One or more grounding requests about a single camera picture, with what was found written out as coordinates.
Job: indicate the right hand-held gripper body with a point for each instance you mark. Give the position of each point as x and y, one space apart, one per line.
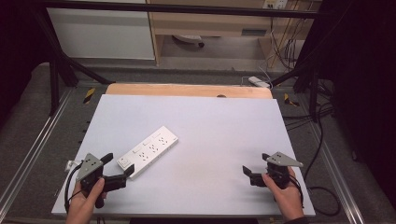
278 169

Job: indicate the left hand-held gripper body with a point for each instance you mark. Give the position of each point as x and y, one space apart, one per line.
90 169

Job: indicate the person's right hand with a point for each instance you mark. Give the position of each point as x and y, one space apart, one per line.
285 199

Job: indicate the person's left hand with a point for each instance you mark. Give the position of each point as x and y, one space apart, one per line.
84 202

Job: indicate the white plug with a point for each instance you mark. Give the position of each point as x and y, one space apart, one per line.
70 165

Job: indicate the yellow black tape marker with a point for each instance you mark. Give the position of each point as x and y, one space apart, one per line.
290 100
89 95

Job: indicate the small white floor power strip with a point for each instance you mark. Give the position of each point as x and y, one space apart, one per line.
258 82

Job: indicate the black metal stand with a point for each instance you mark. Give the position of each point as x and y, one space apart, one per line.
59 65
306 84

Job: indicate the black curtain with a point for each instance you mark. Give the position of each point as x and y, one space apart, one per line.
17 53
364 93

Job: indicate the white cabinet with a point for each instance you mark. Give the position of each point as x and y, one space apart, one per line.
102 34

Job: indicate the white chair base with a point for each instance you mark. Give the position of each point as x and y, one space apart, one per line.
190 39

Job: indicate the wooden desk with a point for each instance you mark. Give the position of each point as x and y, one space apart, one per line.
211 23

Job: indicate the aluminium floor rail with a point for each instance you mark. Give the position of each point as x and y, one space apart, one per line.
336 174
34 146

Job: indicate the white wall socket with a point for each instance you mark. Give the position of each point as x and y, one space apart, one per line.
275 3

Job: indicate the black metal frame bar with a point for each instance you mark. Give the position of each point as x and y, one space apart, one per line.
174 8

